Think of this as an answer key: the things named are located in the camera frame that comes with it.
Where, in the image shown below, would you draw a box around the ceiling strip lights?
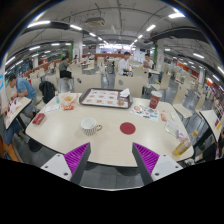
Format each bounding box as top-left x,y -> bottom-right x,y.
4,11 -> 224,98

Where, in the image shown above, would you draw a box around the red paper cup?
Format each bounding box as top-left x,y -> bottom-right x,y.
148,90 -> 163,110

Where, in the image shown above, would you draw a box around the colourful printed paper flyer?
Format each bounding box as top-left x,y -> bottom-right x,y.
129,103 -> 160,123

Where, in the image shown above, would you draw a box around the white patterned mug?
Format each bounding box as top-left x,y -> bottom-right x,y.
80,117 -> 103,136

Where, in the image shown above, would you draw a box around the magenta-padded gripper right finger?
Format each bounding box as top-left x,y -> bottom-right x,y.
131,142 -> 184,185

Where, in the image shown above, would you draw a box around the beige chair with round hole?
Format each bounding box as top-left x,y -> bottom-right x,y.
114,74 -> 145,98
73,73 -> 102,94

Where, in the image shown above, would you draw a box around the black backpack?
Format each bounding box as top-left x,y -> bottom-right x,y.
38,80 -> 57,104

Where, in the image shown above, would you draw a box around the ceiling air conditioner unit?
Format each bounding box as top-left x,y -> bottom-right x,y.
84,16 -> 106,28

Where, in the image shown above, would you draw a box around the clear plastic bag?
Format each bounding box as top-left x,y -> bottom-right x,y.
164,119 -> 186,139

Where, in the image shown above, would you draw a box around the person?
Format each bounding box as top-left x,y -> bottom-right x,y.
203,128 -> 224,163
7,73 -> 37,118
142,53 -> 155,70
117,51 -> 133,76
58,55 -> 73,80

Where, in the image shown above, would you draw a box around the small red box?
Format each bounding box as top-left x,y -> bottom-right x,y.
32,112 -> 46,126

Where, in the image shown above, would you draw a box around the crumpled white napkin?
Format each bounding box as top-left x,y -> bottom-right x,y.
119,88 -> 132,98

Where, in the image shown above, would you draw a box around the flat round red coaster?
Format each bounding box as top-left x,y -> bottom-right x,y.
119,121 -> 137,136

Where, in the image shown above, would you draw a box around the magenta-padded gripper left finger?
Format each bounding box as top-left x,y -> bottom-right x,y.
40,142 -> 92,185

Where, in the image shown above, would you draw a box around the paper wrapper with fried food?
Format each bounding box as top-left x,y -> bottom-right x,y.
59,92 -> 79,108

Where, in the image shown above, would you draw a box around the brown food tray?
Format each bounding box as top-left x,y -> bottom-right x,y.
78,87 -> 134,110

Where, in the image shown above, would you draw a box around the clear bottle with yellow cap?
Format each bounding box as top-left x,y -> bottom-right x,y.
172,136 -> 192,158

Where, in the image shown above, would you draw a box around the beige side table with food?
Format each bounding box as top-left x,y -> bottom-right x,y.
3,96 -> 33,130

